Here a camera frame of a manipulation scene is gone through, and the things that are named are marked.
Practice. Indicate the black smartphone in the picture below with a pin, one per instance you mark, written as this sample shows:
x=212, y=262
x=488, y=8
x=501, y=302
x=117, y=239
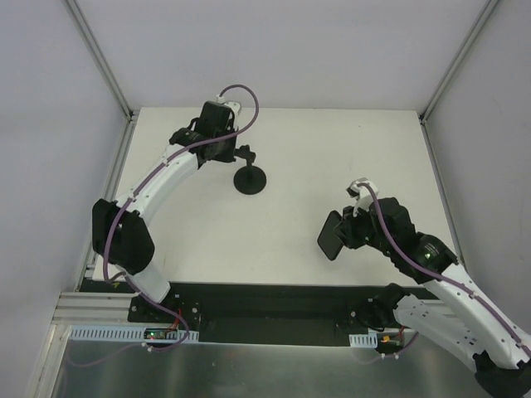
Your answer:
x=328, y=241

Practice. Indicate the white cable duct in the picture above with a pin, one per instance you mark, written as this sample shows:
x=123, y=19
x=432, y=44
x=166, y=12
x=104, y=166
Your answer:
x=367, y=340
x=131, y=334

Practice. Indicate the right aluminium frame post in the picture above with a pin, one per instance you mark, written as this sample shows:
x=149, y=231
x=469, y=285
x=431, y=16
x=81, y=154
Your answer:
x=459, y=58

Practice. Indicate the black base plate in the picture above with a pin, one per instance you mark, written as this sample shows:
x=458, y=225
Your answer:
x=320, y=316

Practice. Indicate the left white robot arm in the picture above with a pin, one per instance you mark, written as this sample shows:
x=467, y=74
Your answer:
x=120, y=228

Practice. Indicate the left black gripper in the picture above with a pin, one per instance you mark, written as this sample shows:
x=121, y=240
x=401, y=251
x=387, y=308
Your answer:
x=231, y=148

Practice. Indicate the left white cable duct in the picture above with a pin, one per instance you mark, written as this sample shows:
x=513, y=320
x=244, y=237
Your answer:
x=131, y=334

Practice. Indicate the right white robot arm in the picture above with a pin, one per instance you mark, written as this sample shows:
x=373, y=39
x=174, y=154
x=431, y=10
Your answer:
x=494, y=348

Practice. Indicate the left aluminium frame post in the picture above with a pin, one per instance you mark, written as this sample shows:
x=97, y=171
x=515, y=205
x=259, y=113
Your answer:
x=98, y=57

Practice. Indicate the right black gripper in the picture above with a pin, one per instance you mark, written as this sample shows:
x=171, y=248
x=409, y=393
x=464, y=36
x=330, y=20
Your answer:
x=348, y=231

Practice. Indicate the aluminium frame post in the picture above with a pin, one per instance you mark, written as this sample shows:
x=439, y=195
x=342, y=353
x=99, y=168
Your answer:
x=459, y=58
x=98, y=57

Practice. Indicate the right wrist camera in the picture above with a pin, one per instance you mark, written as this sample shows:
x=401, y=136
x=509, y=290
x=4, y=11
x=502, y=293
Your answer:
x=364, y=193

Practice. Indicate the right white cable duct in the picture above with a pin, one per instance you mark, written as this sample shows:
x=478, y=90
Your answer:
x=367, y=340

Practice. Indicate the black phone stand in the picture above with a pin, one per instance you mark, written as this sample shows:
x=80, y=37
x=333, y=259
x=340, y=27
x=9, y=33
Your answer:
x=250, y=179

